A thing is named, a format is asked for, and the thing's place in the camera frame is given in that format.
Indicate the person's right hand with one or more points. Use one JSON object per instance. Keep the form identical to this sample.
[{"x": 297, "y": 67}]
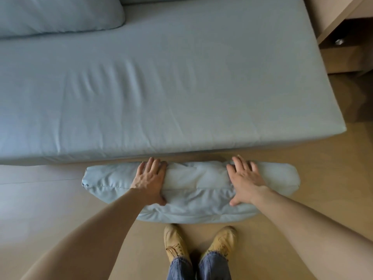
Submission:
[{"x": 247, "y": 185}]

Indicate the person's left hand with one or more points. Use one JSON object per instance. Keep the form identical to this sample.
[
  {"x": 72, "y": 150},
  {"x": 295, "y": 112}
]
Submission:
[{"x": 147, "y": 182}]

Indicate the person's right middle finger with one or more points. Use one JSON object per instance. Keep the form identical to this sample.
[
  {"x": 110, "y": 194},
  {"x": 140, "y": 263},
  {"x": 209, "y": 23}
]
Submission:
[{"x": 239, "y": 165}]

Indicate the person's left little finger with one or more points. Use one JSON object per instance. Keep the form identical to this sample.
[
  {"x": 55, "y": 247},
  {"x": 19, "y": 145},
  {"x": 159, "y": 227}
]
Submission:
[{"x": 141, "y": 168}]

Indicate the person's left middle finger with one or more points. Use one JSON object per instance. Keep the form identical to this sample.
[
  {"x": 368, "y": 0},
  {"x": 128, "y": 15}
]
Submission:
[{"x": 156, "y": 165}]

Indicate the person's right thumb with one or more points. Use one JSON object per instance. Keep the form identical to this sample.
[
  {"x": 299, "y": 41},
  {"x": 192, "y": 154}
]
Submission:
[{"x": 234, "y": 200}]

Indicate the person's left thumb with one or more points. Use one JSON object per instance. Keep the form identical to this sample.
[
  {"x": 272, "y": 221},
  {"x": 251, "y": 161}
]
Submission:
[{"x": 162, "y": 199}]

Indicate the person's right little finger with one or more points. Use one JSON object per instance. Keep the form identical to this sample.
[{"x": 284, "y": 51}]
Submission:
[{"x": 255, "y": 170}]

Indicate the light blue pillow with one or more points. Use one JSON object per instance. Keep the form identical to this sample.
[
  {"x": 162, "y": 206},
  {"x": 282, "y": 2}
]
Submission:
[
  {"x": 52, "y": 14},
  {"x": 198, "y": 192}
]

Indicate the person's right forearm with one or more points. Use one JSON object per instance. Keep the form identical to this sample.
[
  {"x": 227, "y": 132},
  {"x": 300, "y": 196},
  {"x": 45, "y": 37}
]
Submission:
[{"x": 314, "y": 233}]

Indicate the person's left forearm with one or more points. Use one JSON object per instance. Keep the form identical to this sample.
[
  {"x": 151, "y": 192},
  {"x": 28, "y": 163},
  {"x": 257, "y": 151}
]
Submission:
[{"x": 96, "y": 239}]

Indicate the person's right tan shoe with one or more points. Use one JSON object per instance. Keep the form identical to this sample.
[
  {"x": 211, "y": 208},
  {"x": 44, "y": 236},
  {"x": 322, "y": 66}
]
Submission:
[{"x": 221, "y": 240}]

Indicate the person's tan shoe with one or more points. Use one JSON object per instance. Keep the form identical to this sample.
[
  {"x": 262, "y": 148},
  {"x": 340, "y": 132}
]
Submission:
[
  {"x": 175, "y": 242},
  {"x": 221, "y": 240}
]

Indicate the person's left tan shoe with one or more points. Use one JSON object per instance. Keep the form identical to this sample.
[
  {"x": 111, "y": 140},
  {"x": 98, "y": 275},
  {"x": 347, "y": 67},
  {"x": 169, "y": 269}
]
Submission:
[{"x": 175, "y": 242}]

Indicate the person's right jeans leg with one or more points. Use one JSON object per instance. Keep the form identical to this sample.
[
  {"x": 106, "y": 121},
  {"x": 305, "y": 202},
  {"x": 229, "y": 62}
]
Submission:
[{"x": 214, "y": 266}]

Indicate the person's jeans leg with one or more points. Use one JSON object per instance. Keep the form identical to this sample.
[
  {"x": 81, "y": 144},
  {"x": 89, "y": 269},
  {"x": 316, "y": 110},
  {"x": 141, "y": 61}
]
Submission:
[
  {"x": 180, "y": 269},
  {"x": 214, "y": 266}
]

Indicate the person's left jeans leg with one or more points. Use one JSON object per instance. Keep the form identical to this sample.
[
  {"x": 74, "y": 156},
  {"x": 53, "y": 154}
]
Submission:
[{"x": 180, "y": 269}]

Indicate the bed with light blue sheet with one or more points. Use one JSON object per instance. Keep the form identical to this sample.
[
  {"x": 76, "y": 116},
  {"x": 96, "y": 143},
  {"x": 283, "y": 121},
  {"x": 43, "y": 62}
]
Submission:
[{"x": 174, "y": 90}]

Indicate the round metal knob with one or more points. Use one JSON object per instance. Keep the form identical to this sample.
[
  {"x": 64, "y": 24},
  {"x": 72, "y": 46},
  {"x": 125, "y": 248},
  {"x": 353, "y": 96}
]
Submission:
[{"x": 339, "y": 41}]

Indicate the wooden nightstand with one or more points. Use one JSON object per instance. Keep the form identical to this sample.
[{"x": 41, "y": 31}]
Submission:
[{"x": 343, "y": 26}]

